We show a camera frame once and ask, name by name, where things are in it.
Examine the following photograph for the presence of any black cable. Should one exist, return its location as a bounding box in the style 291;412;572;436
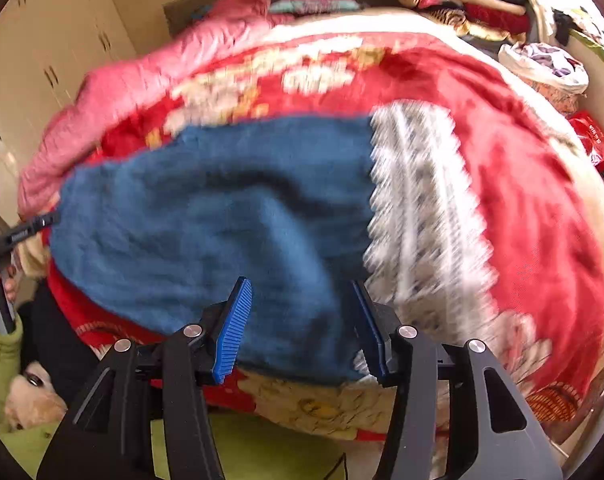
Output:
324;454;349;480

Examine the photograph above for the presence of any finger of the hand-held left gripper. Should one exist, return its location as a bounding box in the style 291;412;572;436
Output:
12;211;61;245

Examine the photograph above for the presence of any pink quilt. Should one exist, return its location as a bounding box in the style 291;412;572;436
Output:
18;0;303;221

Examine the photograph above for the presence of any grey headboard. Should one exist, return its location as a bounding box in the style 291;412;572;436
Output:
163;0;223;38

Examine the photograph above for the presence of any teal floral pillow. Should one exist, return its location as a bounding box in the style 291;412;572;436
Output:
269;0;363;16

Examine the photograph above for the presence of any red plastic bag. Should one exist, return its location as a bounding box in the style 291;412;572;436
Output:
568;111;604;171

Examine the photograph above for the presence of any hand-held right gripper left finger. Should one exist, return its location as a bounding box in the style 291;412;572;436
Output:
36;276;253;480

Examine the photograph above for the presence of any dark hanging garment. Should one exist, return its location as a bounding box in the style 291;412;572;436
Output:
553;10;578;47

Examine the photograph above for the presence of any cream wardrobe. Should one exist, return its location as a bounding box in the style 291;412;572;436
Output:
0;0;137;196

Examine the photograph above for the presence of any white bag of clothes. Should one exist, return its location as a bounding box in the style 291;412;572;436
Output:
498;42;590;95

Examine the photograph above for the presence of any green jacket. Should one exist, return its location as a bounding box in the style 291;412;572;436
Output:
0;410;367;480

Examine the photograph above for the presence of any pile of folded clothes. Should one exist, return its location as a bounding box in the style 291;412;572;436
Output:
394;0;533;43

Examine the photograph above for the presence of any red floral blanket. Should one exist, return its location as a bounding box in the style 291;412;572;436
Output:
46;30;604;441

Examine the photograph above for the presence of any dark cloth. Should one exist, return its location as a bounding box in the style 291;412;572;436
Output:
18;282;107;403

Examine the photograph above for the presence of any cream fluffy fur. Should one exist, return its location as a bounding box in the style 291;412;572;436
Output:
4;360;68;432

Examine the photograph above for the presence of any blue denim pants lace trim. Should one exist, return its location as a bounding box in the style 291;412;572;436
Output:
49;101;500;386

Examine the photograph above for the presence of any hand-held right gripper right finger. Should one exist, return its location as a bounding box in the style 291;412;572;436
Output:
351;280;565;480

